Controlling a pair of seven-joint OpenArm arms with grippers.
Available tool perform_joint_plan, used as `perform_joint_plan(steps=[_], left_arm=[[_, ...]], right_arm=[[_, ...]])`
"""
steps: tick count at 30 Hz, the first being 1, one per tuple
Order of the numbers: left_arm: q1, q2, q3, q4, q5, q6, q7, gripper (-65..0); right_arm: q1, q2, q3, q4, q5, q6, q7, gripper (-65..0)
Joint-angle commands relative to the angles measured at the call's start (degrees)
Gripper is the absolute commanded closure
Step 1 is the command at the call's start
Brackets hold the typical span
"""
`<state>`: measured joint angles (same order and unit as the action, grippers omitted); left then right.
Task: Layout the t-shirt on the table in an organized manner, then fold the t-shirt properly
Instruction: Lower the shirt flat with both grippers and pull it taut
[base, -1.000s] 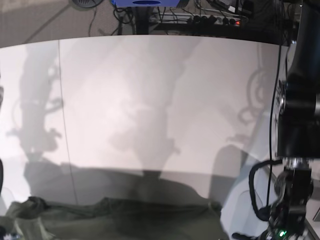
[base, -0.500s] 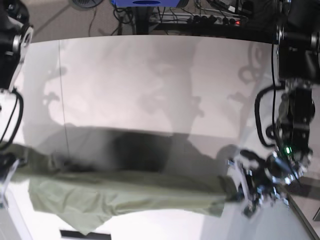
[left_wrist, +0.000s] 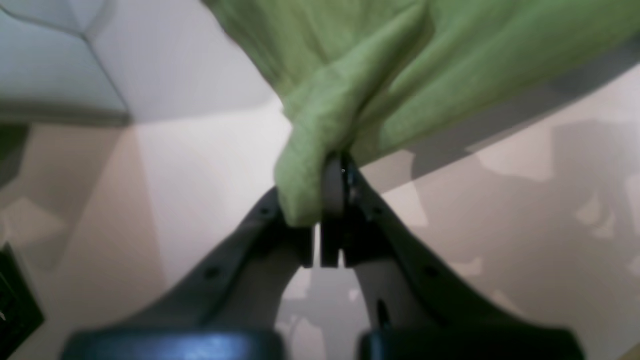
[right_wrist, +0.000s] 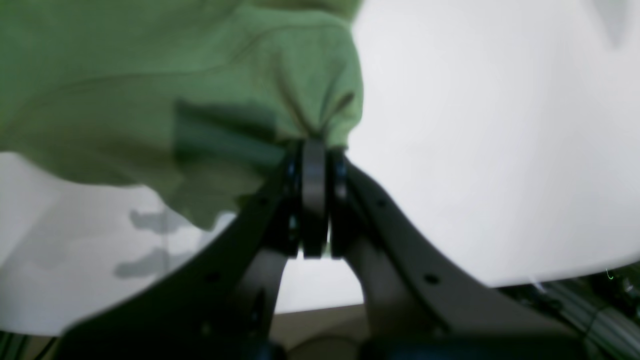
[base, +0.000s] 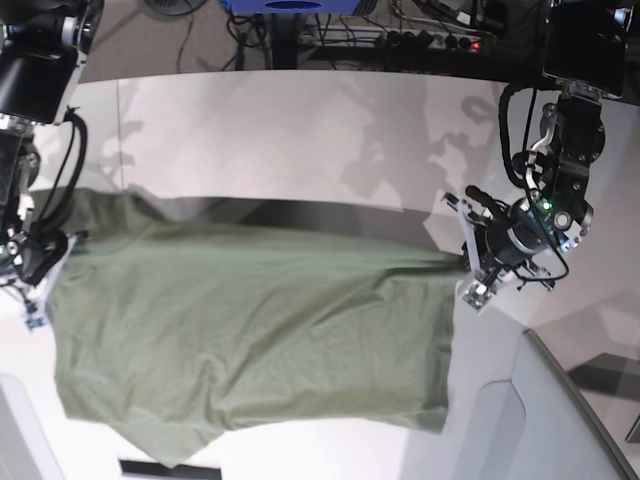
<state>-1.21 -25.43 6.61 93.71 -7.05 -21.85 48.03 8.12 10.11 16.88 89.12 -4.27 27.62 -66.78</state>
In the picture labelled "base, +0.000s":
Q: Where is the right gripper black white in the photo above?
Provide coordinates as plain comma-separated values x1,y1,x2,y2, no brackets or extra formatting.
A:
1,229,88,330

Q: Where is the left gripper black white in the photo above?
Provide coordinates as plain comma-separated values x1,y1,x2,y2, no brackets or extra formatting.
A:
443,192,556,314

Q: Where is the olive green t-shirt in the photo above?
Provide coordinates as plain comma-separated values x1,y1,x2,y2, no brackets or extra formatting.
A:
47,189,464,467

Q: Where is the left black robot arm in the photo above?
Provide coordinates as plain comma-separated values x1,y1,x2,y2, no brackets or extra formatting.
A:
444,1,638,313

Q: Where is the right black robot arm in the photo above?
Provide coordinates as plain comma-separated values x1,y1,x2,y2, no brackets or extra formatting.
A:
1,1,104,329

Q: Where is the white curved panel right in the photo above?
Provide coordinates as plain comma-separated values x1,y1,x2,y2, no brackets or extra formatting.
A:
454,330,639,479

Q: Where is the white panel left corner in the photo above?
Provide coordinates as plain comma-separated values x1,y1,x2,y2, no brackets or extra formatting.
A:
1,374,65,479

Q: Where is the black power strip red light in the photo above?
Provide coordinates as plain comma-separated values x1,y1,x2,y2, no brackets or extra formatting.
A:
376,30,493,53

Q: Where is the blue box with oval hole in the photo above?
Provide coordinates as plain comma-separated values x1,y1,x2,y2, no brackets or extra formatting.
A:
223,0,359,15

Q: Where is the black table leg post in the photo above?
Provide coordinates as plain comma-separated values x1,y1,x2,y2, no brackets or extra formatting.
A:
268,13,306,70

